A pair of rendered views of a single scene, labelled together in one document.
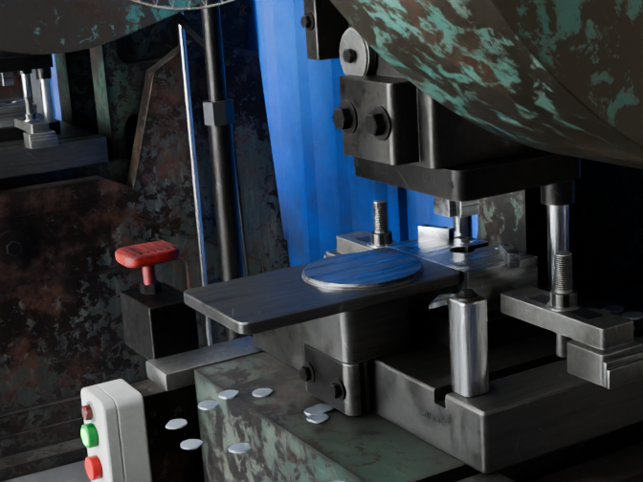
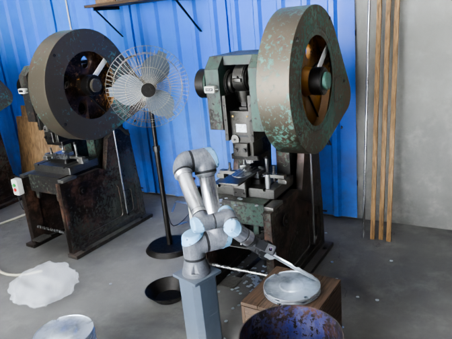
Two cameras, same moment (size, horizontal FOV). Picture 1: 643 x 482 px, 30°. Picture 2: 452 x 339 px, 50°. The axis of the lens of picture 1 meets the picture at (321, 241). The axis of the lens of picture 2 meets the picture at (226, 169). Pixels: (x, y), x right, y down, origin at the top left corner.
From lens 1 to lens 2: 2.00 m
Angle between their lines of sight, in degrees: 28
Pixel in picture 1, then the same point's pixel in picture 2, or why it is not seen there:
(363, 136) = (240, 152)
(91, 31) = (105, 132)
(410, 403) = (257, 192)
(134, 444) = not seen: hidden behind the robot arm
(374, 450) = (255, 200)
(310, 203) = not seen: hidden behind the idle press
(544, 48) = (301, 142)
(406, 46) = (278, 142)
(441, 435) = (264, 196)
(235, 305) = (231, 182)
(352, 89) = (237, 144)
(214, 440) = not seen: hidden behind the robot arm
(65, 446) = (99, 241)
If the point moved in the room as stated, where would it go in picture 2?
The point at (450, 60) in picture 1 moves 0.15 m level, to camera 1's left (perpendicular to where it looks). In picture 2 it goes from (285, 144) to (262, 150)
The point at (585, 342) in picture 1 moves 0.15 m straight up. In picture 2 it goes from (280, 178) to (278, 155)
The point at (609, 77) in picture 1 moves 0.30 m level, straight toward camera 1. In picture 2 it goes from (305, 144) to (331, 158)
